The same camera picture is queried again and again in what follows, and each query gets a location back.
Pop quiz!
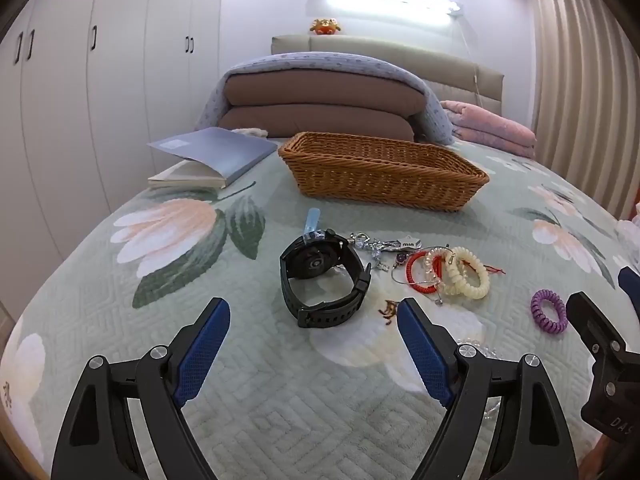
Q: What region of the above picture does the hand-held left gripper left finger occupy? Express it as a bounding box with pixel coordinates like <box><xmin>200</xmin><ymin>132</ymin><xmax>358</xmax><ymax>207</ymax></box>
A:
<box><xmin>50</xmin><ymin>297</ymin><xmax>232</xmax><ymax>480</ymax></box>

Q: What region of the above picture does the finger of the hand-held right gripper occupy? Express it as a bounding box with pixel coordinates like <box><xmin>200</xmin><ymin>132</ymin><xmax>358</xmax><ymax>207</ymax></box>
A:
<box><xmin>617</xmin><ymin>266</ymin><xmax>640</xmax><ymax>312</ymax></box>
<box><xmin>566</xmin><ymin>291</ymin><xmax>632</xmax><ymax>367</ymax></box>

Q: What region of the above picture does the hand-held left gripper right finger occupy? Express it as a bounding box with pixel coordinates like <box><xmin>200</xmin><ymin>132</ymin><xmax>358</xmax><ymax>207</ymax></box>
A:
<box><xmin>396</xmin><ymin>297</ymin><xmax>576</xmax><ymax>480</ymax></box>

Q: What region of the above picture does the purple spiral hair tie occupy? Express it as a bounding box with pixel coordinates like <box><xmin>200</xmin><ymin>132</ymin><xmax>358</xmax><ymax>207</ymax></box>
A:
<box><xmin>531</xmin><ymin>288</ymin><xmax>568</xmax><ymax>334</ymax></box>

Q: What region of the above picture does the red coil bracelet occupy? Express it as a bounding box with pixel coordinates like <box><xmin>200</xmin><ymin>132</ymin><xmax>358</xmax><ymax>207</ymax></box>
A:
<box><xmin>405</xmin><ymin>251</ymin><xmax>446</xmax><ymax>292</ymax></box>

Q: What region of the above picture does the cream spiral hair tie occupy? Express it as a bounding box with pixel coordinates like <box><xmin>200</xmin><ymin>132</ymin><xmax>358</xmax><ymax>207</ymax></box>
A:
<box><xmin>452</xmin><ymin>255</ymin><xmax>492</xmax><ymax>300</ymax></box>
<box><xmin>442</xmin><ymin>246</ymin><xmax>481</xmax><ymax>295</ymax></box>

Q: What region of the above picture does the clear bead bracelet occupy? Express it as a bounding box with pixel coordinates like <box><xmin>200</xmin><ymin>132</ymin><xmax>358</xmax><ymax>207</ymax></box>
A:
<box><xmin>422</xmin><ymin>247</ymin><xmax>451</xmax><ymax>296</ymax></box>
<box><xmin>457</xmin><ymin>338</ymin><xmax>502</xmax><ymax>361</ymax></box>

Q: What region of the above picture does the red string bracelet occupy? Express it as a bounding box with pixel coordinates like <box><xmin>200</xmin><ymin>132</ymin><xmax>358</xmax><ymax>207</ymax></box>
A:
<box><xmin>462</xmin><ymin>255</ymin><xmax>506</xmax><ymax>277</ymax></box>

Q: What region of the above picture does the silver keychain with star tag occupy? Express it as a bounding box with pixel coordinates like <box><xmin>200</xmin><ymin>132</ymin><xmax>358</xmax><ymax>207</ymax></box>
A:
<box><xmin>348</xmin><ymin>231</ymin><xmax>421</xmax><ymax>273</ymax></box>

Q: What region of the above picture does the black wrist watch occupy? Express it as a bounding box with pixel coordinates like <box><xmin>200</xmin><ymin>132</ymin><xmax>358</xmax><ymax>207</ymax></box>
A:
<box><xmin>279</xmin><ymin>229</ymin><xmax>373</xmax><ymax>329</ymax></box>

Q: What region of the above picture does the brown wicker basket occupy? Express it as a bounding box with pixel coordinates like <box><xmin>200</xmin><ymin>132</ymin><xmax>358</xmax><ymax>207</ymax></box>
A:
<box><xmin>278</xmin><ymin>131</ymin><xmax>490</xmax><ymax>212</ymax></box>

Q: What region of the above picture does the white plastic bag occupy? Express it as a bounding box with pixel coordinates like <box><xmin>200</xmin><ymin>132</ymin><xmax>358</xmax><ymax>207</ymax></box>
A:
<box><xmin>617</xmin><ymin>202</ymin><xmax>640</xmax><ymax>246</ymax></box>

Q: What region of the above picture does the green floral bedspread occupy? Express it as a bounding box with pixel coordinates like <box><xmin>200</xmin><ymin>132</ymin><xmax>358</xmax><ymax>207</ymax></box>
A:
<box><xmin>0</xmin><ymin>132</ymin><xmax>640</xmax><ymax>480</ymax></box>

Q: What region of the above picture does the blue covered book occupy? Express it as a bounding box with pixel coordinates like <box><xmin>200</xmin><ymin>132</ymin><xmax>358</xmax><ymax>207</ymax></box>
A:
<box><xmin>146</xmin><ymin>126</ymin><xmax>279</xmax><ymax>191</ymax></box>

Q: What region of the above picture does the beige curtain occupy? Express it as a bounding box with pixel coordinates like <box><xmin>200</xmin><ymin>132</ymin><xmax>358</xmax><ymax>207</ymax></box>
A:
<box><xmin>530</xmin><ymin>0</ymin><xmax>640</xmax><ymax>221</ymax></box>

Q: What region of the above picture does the folded pink blanket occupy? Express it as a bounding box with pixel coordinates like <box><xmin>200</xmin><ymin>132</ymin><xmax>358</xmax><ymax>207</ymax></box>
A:
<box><xmin>439</xmin><ymin>100</ymin><xmax>537</xmax><ymax>159</ymax></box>

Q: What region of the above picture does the brown pillow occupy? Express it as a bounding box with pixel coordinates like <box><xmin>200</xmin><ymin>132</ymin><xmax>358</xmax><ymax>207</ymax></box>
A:
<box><xmin>222</xmin><ymin>69</ymin><xmax>427</xmax><ymax>120</ymax></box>
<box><xmin>218</xmin><ymin>105</ymin><xmax>416</xmax><ymax>143</ymax></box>

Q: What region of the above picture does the white wardrobe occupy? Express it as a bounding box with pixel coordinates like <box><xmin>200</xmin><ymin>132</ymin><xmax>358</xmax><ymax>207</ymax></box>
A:
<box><xmin>0</xmin><ymin>0</ymin><xmax>226</xmax><ymax>321</ymax></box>

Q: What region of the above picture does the beige padded headboard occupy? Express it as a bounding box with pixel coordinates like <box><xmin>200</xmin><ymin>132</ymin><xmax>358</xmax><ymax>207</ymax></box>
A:
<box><xmin>271</xmin><ymin>35</ymin><xmax>505</xmax><ymax>116</ymax></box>

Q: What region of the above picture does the blue dotted quilt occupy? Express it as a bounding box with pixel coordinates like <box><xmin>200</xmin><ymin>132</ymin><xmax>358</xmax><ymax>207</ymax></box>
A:
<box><xmin>194</xmin><ymin>52</ymin><xmax>457</xmax><ymax>145</ymax></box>

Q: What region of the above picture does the thin silver wire necklace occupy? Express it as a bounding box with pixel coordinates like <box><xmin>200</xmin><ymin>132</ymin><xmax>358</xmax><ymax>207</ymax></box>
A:
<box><xmin>391</xmin><ymin>245</ymin><xmax>451</xmax><ymax>307</ymax></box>

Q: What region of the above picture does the thin white cable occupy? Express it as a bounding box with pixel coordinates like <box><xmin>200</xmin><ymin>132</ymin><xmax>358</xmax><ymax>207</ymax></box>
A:
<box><xmin>457</xmin><ymin>15</ymin><xmax>483</xmax><ymax>108</ymax></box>

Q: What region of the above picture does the bright wall light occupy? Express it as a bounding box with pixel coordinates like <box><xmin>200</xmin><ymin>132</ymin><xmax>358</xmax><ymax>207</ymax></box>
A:
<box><xmin>307</xmin><ymin>0</ymin><xmax>466</xmax><ymax>31</ymax></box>

